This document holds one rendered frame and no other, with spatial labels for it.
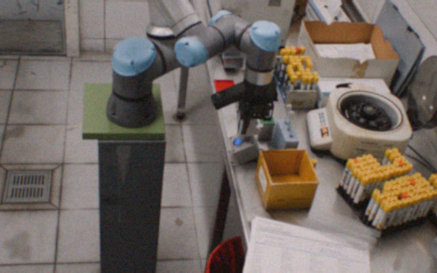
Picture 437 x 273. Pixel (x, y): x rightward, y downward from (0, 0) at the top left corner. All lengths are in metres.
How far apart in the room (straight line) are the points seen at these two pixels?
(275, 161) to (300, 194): 0.13
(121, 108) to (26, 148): 1.40
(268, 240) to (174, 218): 1.26
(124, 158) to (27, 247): 0.95
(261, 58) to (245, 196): 0.39
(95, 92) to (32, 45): 1.85
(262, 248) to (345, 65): 0.78
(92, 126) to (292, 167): 0.59
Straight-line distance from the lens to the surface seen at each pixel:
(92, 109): 1.83
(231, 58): 2.07
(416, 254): 1.65
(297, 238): 1.55
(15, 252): 2.64
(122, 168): 1.84
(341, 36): 2.27
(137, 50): 1.68
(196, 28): 1.47
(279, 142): 1.74
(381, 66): 2.09
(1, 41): 3.73
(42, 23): 3.63
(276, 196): 1.58
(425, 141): 2.03
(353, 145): 1.78
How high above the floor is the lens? 2.03
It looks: 40 degrees down
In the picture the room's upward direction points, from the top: 9 degrees clockwise
